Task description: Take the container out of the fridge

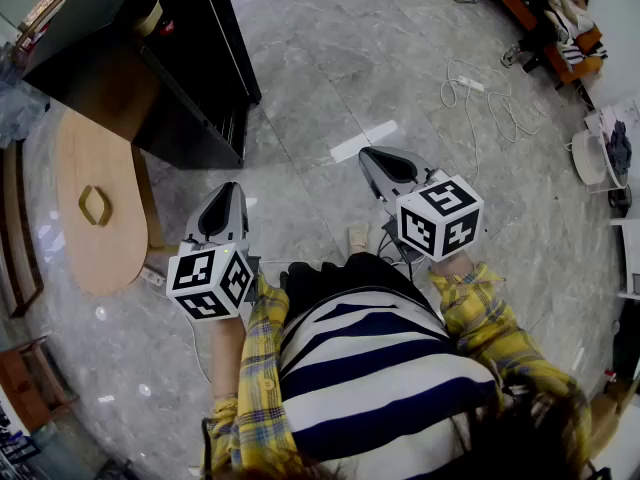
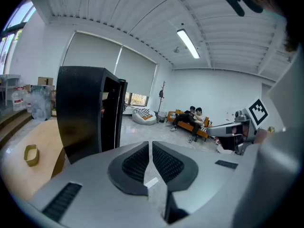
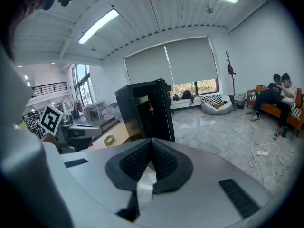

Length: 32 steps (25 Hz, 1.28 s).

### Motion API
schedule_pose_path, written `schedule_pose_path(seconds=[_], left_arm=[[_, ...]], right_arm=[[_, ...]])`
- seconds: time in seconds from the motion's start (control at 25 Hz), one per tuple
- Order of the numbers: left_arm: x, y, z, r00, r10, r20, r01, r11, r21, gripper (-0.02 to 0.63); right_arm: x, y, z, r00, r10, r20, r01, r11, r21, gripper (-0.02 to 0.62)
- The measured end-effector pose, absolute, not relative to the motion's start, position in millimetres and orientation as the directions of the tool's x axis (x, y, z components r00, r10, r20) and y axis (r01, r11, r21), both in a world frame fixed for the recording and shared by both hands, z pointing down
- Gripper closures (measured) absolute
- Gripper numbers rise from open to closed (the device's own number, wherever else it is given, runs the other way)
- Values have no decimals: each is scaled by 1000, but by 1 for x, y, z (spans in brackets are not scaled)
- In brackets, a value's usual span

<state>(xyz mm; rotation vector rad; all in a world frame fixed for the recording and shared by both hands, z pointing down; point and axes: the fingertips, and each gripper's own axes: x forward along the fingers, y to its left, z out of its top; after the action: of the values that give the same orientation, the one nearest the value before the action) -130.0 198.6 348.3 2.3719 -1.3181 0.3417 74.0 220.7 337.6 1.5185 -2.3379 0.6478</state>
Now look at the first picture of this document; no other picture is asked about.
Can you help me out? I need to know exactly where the person's striped shirt torso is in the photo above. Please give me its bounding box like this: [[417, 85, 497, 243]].
[[239, 272, 506, 480]]

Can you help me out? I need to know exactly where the dark wooden chair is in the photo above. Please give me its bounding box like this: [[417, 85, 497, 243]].
[[0, 137, 46, 319]]

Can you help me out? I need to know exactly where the white round basket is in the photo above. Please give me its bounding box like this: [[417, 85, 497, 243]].
[[569, 107, 632, 194]]

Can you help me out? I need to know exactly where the white shelf unit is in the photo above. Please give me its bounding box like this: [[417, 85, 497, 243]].
[[609, 217, 640, 302]]

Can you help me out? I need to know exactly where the coiled white cable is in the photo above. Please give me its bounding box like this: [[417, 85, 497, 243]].
[[439, 57, 549, 189]]

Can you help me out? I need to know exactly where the orange wooden bench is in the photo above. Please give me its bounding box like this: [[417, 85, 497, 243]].
[[487, 0, 604, 109]]

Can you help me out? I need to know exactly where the person's right forearm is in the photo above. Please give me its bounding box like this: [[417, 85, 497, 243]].
[[428, 252, 591, 419]]

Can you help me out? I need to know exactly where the black cabinet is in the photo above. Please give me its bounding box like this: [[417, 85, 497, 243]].
[[22, 0, 263, 170]]

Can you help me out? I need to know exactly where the person's left forearm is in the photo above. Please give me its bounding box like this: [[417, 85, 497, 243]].
[[202, 312, 251, 474]]

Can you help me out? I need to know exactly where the person's black skirt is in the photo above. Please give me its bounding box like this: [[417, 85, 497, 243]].
[[279, 252, 436, 329]]

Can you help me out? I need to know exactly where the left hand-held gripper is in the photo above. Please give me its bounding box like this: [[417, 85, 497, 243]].
[[166, 181, 256, 321]]

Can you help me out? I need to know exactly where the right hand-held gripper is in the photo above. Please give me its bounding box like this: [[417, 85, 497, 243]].
[[358, 146, 485, 263]]

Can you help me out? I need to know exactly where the reddish brown wooden stool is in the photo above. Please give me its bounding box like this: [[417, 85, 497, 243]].
[[0, 335, 77, 434]]

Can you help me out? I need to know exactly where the thin white floor cable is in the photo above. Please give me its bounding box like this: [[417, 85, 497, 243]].
[[183, 312, 214, 385]]

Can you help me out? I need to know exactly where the dark clothes pile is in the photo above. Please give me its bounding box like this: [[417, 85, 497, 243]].
[[607, 120, 633, 177]]

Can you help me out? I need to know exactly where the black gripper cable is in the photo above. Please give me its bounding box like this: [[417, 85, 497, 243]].
[[375, 220, 432, 282]]

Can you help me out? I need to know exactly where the oval wooden table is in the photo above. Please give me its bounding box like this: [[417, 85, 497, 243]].
[[53, 107, 166, 298]]

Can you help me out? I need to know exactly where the person's beige shoe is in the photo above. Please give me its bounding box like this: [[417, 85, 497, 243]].
[[348, 222, 371, 255]]

